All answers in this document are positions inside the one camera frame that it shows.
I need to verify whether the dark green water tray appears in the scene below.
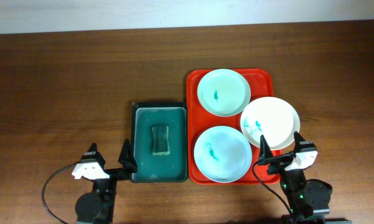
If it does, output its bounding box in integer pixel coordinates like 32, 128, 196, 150
131, 102, 188, 183

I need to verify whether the white plate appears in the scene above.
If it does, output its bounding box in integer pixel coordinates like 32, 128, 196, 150
240, 96, 301, 151

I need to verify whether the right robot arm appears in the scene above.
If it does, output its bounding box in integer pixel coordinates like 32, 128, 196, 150
252, 131, 352, 223

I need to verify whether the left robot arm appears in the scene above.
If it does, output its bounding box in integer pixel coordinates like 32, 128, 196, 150
72, 140, 138, 224

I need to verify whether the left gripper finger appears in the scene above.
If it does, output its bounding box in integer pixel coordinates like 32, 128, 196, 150
118, 139, 138, 173
82, 142, 105, 168

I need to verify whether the green yellow sponge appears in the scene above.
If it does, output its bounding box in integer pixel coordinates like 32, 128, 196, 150
151, 125, 170, 156

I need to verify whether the light blue plate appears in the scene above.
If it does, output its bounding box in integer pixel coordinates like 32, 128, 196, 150
194, 126, 253, 184

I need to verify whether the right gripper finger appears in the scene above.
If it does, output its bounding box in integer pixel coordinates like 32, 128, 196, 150
258, 134, 273, 164
293, 131, 313, 152

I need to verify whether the mint green plate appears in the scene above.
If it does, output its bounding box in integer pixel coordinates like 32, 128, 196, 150
197, 69, 251, 117

